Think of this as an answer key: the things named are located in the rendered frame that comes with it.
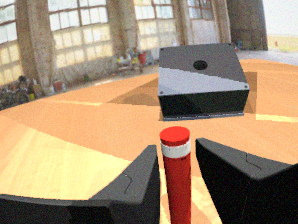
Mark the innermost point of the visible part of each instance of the dark red peg with grey band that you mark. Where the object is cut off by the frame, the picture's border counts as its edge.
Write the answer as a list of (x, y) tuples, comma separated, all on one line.
[(175, 149)]

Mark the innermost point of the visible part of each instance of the grey sloped panel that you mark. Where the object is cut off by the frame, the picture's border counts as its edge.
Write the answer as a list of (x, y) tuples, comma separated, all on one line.
[(200, 81)]

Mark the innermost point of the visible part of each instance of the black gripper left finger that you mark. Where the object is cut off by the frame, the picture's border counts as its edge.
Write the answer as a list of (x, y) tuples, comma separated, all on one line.
[(134, 197)]

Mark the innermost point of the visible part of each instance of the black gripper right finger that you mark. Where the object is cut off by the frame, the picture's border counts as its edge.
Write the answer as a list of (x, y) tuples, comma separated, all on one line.
[(245, 188)]

